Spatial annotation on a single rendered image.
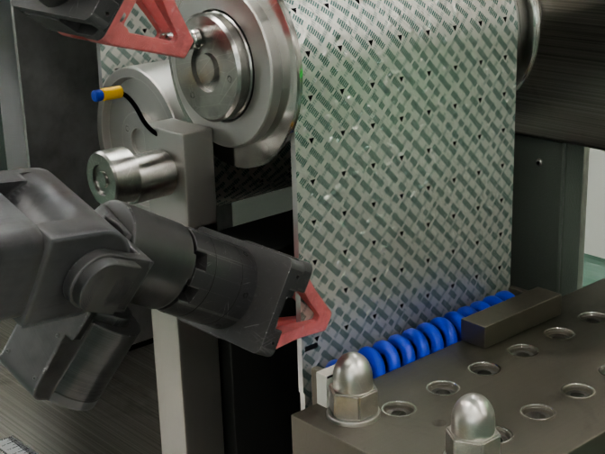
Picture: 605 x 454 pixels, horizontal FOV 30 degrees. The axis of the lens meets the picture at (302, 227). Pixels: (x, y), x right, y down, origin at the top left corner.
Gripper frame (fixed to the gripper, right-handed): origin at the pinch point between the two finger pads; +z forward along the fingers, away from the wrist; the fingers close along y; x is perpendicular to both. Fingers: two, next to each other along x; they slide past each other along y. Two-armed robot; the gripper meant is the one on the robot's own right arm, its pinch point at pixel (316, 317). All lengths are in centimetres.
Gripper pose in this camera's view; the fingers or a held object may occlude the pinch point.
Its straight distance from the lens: 81.6
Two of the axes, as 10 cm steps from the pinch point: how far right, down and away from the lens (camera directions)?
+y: 6.6, 2.1, -7.2
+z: 6.6, 2.8, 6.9
